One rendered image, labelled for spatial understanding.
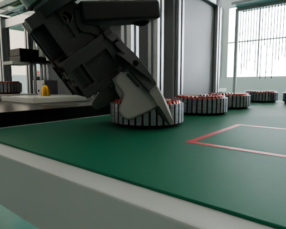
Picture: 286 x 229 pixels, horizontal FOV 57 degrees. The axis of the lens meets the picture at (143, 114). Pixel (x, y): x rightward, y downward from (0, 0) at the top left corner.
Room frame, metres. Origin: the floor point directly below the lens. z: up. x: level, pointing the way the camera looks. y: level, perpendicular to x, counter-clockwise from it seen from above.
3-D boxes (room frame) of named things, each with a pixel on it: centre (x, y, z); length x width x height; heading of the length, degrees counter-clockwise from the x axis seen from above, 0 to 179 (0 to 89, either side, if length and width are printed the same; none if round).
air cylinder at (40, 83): (0.92, 0.34, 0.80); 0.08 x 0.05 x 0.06; 51
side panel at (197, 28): (0.84, -0.17, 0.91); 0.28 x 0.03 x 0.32; 141
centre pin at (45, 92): (0.65, 0.24, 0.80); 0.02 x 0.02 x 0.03
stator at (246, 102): (0.69, -0.22, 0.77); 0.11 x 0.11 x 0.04
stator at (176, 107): (0.41, -0.01, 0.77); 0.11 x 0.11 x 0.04
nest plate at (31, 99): (0.65, 0.24, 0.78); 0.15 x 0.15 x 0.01; 51
